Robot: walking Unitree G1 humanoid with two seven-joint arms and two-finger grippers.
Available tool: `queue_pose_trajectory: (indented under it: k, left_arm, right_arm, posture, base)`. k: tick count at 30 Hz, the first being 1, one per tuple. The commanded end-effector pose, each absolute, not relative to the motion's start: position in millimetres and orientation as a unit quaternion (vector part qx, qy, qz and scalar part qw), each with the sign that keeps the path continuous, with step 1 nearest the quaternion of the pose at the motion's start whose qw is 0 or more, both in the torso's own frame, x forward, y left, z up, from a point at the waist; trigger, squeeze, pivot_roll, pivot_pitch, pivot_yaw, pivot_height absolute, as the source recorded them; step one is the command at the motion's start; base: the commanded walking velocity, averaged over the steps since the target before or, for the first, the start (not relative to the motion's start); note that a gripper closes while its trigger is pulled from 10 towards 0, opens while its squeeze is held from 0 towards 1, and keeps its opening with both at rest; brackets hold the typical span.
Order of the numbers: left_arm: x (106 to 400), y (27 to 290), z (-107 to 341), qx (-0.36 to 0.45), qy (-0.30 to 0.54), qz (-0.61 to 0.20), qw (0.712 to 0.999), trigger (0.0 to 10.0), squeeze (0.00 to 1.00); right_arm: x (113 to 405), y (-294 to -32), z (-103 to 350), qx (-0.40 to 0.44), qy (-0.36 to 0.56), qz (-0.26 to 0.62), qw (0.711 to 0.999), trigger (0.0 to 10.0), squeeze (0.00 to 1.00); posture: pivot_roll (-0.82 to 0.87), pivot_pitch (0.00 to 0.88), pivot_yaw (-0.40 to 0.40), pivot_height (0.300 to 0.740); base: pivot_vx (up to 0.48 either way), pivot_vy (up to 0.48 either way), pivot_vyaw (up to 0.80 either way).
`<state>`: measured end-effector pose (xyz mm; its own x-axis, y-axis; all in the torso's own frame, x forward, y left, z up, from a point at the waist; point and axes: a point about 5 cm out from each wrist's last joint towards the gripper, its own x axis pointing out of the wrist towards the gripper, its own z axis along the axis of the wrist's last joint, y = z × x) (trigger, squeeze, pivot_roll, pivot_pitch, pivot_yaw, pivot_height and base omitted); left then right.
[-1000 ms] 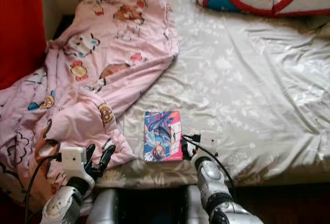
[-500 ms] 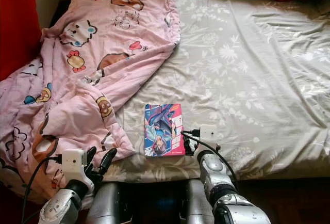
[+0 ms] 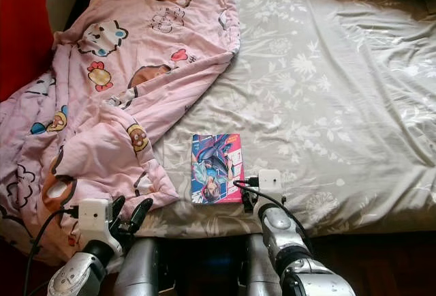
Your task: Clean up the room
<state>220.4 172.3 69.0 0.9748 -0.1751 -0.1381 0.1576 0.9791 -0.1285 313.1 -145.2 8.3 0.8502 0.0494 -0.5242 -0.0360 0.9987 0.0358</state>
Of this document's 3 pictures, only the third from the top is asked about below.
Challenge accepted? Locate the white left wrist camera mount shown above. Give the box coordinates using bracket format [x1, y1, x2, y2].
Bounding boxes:
[78, 198, 118, 250]

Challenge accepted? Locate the silver robot leg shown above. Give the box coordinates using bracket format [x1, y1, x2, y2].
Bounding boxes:
[112, 238, 164, 296]
[242, 233, 287, 296]

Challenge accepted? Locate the bed with grey floral sheet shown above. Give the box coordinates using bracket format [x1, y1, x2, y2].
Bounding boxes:
[150, 0, 436, 239]

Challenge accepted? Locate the silver left robot leg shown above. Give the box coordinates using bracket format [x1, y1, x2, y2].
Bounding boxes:
[112, 238, 164, 296]

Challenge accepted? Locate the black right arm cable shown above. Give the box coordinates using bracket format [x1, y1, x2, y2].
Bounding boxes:
[233, 179, 314, 249]

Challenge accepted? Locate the silver right robot leg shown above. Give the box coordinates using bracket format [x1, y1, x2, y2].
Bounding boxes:
[242, 233, 287, 296]

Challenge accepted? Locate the anime cover comic book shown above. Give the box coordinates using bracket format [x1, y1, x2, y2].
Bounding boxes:
[191, 132, 246, 206]

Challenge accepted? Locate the red fabric sofa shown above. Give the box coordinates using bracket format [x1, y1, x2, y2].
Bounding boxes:
[0, 0, 55, 102]

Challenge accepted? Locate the pink cartoon print quilt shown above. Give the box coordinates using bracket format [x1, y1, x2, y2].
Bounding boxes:
[0, 0, 241, 266]

